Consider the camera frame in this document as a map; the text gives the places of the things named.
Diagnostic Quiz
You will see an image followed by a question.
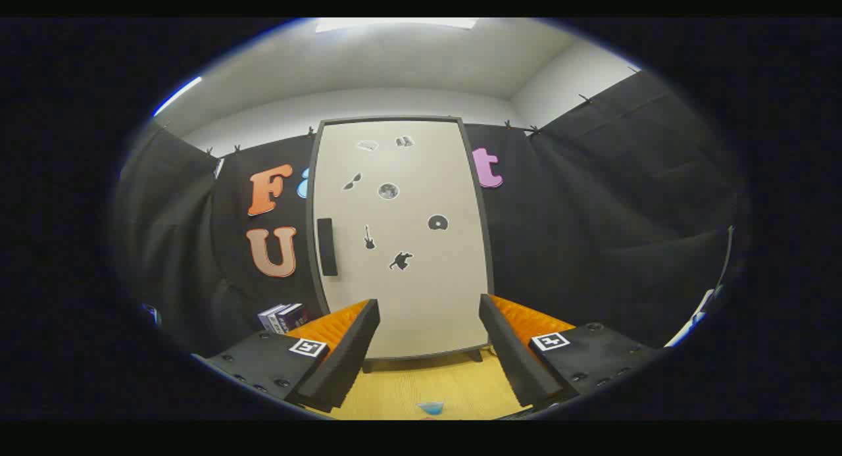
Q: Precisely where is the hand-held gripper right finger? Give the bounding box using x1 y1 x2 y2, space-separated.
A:
478 293 660 409

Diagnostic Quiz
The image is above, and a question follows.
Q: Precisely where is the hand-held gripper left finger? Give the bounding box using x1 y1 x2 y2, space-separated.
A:
196 299 382 413

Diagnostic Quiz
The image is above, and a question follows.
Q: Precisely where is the white cabinet door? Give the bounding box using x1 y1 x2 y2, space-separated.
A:
314 122 489 359

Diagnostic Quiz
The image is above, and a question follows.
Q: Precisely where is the black backdrop cloth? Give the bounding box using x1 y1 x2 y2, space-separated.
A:
112 68 751 359

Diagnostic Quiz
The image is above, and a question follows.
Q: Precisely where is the white cabinet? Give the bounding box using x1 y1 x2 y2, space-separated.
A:
306 116 495 374

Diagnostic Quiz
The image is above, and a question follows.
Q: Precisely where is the rectangular ceiling light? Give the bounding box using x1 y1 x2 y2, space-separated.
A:
314 18 479 34

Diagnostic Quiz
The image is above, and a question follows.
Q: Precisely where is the black door handle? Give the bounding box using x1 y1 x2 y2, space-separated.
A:
317 218 338 276

